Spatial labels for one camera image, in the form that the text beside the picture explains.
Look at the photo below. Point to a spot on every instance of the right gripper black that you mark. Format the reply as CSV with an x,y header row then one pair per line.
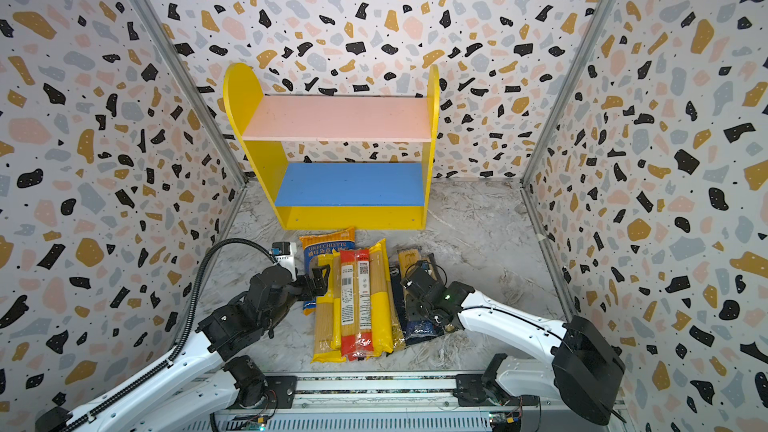
x,y
420,284

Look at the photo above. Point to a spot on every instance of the blue yellow pasta bag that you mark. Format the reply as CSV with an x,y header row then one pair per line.
x,y
415,328

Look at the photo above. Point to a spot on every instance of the yellow spaghetti pack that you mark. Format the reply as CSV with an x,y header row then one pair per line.
x,y
327,335
383,315

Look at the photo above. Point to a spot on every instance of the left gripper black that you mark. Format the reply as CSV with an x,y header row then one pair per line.
x,y
320,282

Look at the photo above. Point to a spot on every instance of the dark penne pasta bag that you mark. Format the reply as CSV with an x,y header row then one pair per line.
x,y
444,270

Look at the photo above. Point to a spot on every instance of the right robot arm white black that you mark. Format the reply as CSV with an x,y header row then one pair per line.
x,y
574,362

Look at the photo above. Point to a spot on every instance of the yellow shelf pink blue boards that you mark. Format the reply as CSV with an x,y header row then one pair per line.
x,y
322,196

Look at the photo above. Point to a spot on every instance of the blue orange orecchiette bag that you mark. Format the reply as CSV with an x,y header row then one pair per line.
x,y
318,249

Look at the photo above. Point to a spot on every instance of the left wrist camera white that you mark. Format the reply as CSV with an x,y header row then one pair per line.
x,y
284,252

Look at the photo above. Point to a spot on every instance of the red spaghetti pack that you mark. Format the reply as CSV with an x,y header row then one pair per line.
x,y
356,310

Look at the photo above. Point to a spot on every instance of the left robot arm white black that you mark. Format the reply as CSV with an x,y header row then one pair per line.
x,y
207,371

